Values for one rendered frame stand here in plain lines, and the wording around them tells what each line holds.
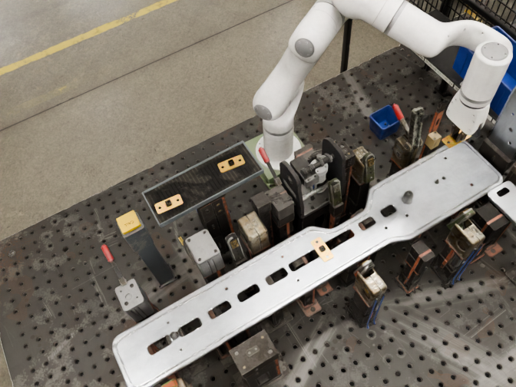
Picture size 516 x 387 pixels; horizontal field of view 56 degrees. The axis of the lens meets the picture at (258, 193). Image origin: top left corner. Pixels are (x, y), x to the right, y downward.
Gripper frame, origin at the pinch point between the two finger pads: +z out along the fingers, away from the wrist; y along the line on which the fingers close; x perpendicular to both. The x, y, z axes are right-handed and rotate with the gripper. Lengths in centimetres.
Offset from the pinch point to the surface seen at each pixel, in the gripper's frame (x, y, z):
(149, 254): -96, -31, 31
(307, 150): -32.1, -31.0, 19.9
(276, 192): -50, -22, 19
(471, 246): -8.3, 24.3, 25.0
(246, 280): -73, -4, 27
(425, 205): -9.3, 4.8, 27.3
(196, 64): -15, -199, 128
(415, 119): -1.5, -14.9, 8.1
